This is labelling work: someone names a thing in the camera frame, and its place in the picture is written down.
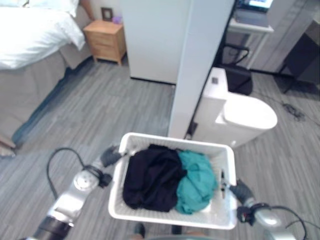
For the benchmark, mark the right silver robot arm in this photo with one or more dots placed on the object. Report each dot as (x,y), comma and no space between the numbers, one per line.
(270,220)

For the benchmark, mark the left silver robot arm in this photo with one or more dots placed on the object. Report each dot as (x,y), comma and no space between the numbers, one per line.
(75,192)

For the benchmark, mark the black furniture frame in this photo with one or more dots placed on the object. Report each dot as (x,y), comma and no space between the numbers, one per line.
(302,60)

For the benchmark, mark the white partition panel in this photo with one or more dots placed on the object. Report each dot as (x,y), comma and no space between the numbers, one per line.
(190,62)

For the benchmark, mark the white duvet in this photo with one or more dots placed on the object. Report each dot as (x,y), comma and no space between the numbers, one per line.
(32,35)

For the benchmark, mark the white toilet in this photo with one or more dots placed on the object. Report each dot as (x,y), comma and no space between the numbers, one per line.
(240,117)

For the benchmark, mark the black garment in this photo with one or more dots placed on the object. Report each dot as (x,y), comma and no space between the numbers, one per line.
(152,177)

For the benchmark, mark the open laptop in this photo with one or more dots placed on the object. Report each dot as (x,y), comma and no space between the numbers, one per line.
(252,15)

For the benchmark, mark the white pillow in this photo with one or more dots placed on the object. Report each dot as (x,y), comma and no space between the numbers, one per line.
(60,5)

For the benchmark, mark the black partition foot bracket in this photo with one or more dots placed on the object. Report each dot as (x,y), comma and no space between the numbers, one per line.
(192,128)

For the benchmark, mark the person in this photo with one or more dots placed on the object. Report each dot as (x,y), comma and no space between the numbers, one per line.
(88,10)

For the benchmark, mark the bed with beige skirt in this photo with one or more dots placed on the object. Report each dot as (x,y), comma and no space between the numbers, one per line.
(27,95)

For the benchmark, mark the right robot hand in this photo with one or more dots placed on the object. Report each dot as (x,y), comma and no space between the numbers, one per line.
(241,191)

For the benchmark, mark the black office chair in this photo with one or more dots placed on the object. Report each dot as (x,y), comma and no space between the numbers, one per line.
(238,77)

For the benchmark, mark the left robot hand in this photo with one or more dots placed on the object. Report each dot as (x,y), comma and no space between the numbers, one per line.
(111,156)

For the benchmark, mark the teal garment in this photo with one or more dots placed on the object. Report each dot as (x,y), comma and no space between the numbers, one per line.
(197,182)

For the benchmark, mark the right dark robot foot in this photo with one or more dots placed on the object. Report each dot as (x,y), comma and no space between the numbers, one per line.
(176,229)

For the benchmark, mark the small purple container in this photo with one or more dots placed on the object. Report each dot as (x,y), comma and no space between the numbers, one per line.
(117,19)

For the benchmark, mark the white desk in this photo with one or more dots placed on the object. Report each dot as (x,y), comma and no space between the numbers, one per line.
(250,26)

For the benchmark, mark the dark picture frame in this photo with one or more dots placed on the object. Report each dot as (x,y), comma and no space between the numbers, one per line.
(106,13)

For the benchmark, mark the white plastic laundry basket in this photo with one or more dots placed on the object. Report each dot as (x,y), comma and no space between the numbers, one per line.
(170,219)

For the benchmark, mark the wooden nightstand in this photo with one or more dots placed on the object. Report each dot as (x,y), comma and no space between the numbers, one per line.
(105,41)

